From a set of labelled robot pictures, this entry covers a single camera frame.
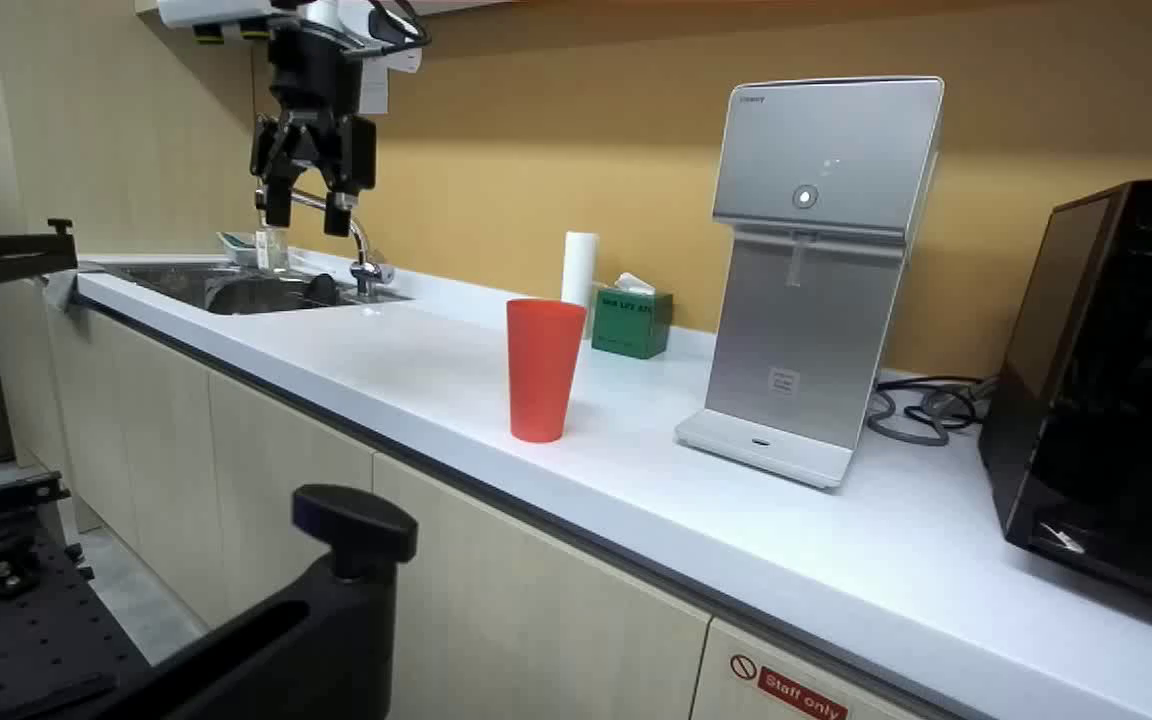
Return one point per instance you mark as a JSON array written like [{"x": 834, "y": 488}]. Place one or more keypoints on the red plastic cup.
[{"x": 544, "y": 374}]

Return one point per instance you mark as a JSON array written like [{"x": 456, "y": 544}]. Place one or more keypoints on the chrome sink faucet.
[{"x": 364, "y": 268}]

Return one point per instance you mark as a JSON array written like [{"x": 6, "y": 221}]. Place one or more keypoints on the beige cabinet door with sticker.
[{"x": 739, "y": 702}]

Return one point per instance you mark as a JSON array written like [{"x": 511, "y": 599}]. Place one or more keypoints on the stainless steel sink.
[{"x": 190, "y": 284}]

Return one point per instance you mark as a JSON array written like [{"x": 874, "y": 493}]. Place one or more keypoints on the small clear container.
[{"x": 271, "y": 249}]

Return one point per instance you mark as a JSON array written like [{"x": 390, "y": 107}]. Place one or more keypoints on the white paper roll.
[{"x": 579, "y": 264}]

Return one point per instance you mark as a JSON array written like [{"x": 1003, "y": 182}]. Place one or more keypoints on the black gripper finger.
[
  {"x": 355, "y": 161},
  {"x": 276, "y": 166}
]

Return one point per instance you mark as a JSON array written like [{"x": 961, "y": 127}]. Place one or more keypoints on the black countertop appliance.
[{"x": 1123, "y": 402}]

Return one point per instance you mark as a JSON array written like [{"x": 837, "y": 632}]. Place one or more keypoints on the black sink strainer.
[{"x": 323, "y": 284}]

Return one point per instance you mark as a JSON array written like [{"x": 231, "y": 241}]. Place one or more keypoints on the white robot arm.
[{"x": 202, "y": 8}]

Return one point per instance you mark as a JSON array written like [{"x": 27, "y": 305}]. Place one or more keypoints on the red warning sticker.
[{"x": 788, "y": 692}]

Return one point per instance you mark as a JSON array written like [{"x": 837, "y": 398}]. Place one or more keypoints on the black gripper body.
[{"x": 318, "y": 73}]

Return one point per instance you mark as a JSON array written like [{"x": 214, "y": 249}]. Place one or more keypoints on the silver white water dispenser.
[{"x": 800, "y": 332}]

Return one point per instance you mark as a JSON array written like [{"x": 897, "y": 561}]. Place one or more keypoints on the green tissue box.
[{"x": 631, "y": 329}]

